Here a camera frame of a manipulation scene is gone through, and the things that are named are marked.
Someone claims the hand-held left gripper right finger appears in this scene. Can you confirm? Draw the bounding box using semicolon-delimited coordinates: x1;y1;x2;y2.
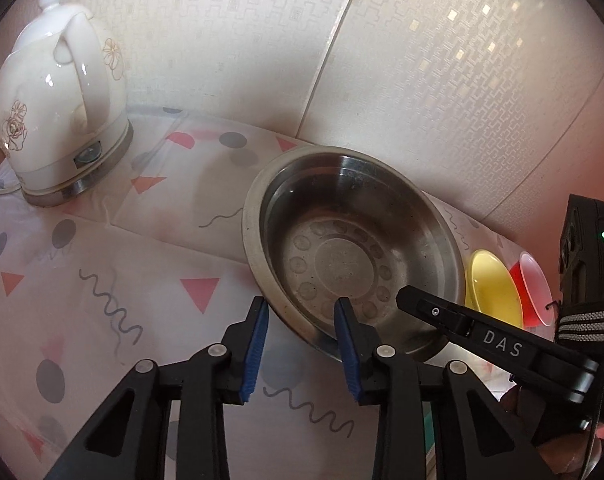
333;297;550;480

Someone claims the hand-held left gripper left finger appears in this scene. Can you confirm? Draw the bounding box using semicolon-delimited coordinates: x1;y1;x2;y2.
44;296;270;480

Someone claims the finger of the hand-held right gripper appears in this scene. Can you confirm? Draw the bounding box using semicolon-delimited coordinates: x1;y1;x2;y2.
396;285;475;336

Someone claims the yellow plastic bowl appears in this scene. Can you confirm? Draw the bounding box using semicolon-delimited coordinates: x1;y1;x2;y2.
464;249;525;328

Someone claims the red plastic bowl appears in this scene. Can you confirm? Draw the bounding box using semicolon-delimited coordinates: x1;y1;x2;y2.
509;252;555;328

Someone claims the stainless steel bowl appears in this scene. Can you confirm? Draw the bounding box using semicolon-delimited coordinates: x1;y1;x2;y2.
242;145;466;363

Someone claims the teal plate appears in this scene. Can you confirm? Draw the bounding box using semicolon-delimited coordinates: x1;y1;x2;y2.
422;400;440;480

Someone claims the person's right hand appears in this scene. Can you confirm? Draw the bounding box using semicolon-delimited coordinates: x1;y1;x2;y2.
499;385;604;480

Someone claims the white patterned tablecloth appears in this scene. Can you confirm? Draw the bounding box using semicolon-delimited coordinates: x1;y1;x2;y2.
0;105;547;480

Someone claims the white ceramic electric kettle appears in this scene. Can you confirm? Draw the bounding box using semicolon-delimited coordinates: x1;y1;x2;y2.
0;0;134;208

